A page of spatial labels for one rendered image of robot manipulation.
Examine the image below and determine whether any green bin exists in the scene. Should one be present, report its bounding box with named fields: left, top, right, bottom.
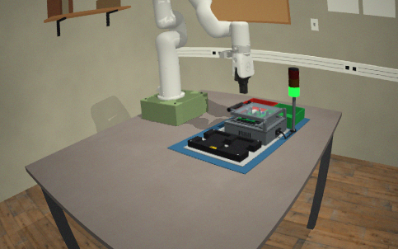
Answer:
left=275, top=103, right=305, bottom=129

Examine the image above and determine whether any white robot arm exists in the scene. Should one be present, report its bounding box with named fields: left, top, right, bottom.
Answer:
left=152, top=0, right=251, bottom=100

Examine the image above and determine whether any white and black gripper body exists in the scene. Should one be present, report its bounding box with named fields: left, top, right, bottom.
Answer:
left=232, top=52, right=254, bottom=78

